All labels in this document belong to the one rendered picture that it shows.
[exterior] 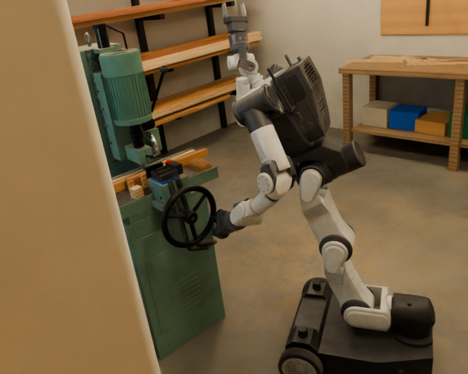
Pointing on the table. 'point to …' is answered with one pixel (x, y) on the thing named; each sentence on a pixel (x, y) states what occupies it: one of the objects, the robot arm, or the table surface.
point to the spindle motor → (125, 87)
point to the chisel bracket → (137, 155)
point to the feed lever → (154, 101)
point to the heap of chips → (199, 165)
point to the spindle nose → (137, 136)
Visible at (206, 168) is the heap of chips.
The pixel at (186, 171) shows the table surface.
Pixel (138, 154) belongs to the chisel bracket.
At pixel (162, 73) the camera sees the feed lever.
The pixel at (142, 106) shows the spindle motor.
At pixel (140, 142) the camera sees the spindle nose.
